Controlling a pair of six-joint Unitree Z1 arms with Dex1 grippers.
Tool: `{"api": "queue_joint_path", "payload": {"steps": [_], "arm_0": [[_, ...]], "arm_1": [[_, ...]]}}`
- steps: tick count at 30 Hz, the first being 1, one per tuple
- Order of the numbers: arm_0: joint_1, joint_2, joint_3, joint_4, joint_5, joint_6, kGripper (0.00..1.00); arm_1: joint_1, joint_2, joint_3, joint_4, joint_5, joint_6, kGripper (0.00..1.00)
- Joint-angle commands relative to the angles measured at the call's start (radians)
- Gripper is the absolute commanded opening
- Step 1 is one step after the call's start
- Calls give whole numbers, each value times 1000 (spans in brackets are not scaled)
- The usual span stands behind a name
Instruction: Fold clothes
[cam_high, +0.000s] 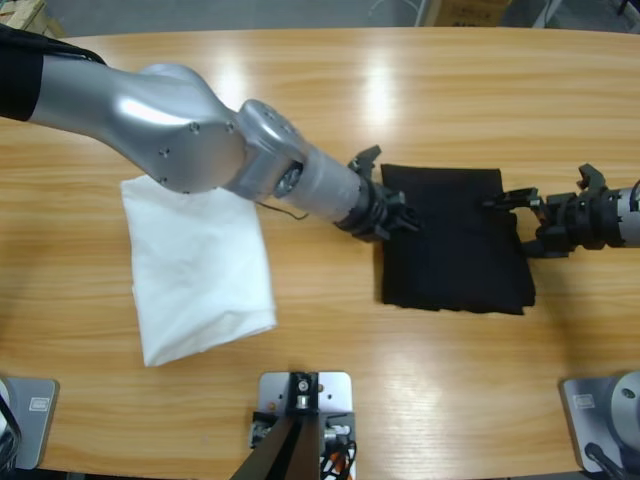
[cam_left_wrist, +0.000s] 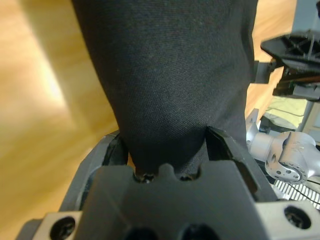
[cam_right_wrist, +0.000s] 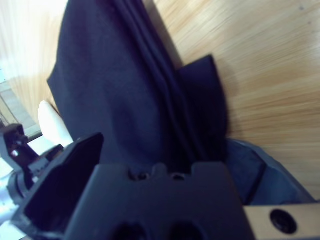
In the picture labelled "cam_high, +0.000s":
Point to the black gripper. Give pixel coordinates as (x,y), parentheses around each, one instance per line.
(370,210)
(585,220)

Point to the black polo shirt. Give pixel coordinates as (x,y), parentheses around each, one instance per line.
(450,240)

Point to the white garment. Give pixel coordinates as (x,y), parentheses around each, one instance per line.
(200,275)

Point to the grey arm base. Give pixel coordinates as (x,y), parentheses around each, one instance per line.
(595,415)
(35,415)

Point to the grey metal leg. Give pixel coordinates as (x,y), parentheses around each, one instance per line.
(545,12)

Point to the brown cardboard box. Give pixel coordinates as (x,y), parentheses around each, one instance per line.
(470,10)

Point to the wooden pallet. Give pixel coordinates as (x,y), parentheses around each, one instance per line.
(30,15)

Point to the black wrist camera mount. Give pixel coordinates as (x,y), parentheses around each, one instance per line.
(367,157)
(592,177)

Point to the white mount block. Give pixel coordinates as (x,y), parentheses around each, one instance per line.
(335,395)

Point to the dark camera post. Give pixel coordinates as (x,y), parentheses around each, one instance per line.
(295,445)

